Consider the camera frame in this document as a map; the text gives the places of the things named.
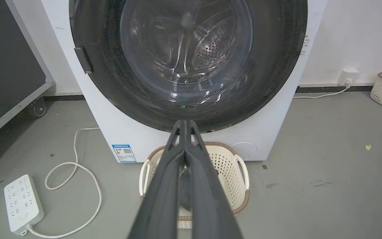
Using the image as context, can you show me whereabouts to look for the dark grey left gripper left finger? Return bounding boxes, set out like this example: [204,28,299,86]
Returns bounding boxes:
[127,120,187,239]

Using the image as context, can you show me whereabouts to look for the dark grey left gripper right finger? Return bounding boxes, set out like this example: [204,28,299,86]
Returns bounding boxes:
[184,120,244,239]

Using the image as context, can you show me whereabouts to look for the white front-load washing machine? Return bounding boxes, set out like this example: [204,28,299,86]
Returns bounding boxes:
[41,0,328,163]

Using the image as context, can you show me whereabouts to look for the round dark washing machine door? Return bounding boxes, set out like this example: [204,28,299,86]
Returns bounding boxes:
[69,0,308,133]

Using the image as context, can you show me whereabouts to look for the cream perforated laundry basket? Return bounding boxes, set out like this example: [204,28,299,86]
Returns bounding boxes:
[139,142,250,229]

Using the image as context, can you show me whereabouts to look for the blue energy label sticker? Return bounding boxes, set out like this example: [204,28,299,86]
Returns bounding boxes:
[112,144,137,163]

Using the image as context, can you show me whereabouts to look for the white power strip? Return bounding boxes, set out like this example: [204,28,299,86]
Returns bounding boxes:
[4,175,45,236]

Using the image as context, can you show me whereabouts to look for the dark panel rolling cart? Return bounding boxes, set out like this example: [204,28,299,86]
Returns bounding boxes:
[0,0,55,163]

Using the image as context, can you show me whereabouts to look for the white power strip cable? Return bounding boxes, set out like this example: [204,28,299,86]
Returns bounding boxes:
[28,127,102,239]

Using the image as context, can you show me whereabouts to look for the white wall plug cable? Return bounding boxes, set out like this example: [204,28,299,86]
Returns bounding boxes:
[293,80,352,99]

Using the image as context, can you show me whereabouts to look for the white wall socket plug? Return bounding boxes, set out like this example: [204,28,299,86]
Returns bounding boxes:
[339,69,360,86]

